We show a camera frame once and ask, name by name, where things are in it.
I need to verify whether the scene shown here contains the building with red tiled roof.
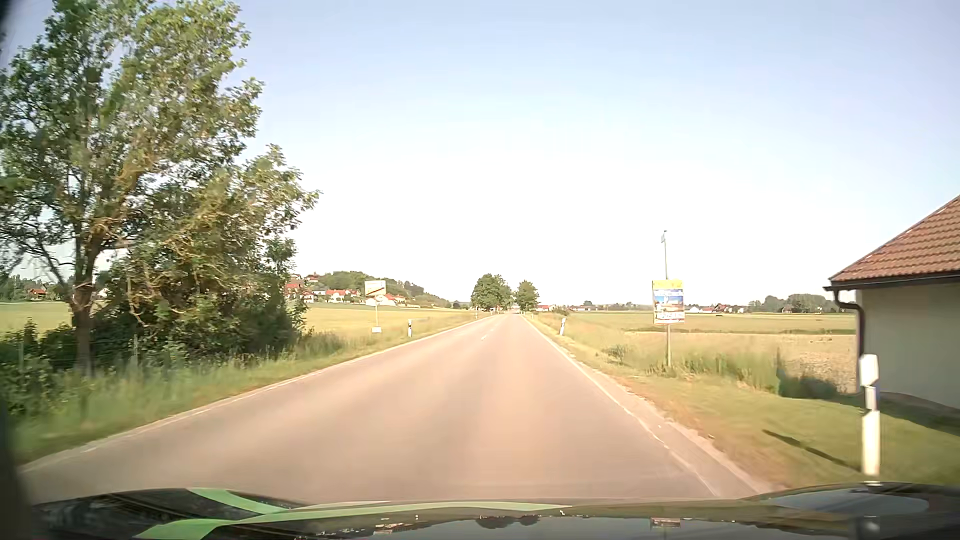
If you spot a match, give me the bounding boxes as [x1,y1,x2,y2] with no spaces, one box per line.
[822,195,960,411]

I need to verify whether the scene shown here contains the lamp post with poster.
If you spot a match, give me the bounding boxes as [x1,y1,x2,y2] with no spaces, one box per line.
[651,230,687,369]

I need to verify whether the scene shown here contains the group of houses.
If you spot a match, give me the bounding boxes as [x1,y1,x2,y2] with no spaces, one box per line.
[283,274,421,309]

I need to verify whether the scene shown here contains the yellow-green field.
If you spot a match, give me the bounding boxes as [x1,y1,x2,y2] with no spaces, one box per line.
[555,310,860,395]
[0,300,481,339]

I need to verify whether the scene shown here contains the group of trees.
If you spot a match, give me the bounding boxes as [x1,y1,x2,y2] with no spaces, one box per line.
[470,273,541,314]

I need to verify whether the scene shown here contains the grey asphalt road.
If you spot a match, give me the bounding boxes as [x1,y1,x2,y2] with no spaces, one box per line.
[18,312,759,505]

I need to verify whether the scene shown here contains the row of houses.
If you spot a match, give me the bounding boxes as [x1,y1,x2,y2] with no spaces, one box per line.
[534,302,751,315]

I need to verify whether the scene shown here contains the car's own bonnet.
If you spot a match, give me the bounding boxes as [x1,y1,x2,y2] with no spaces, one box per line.
[30,481,960,540]

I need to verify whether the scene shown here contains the large leafy tree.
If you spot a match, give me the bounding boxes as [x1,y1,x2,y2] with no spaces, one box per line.
[0,0,322,376]

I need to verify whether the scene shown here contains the grass verge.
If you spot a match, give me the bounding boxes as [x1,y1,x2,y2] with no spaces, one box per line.
[11,309,492,466]
[525,312,960,492]

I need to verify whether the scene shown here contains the distant trees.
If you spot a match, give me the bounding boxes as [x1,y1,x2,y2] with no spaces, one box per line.
[747,293,852,315]

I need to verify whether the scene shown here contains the wooded hill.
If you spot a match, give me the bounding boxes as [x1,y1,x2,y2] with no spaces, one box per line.
[315,270,453,309]

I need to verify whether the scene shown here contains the bushes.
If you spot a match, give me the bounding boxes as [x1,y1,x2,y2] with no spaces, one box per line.
[0,247,346,417]

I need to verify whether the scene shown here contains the road sign on post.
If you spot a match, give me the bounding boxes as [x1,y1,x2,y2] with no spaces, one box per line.
[363,279,388,335]

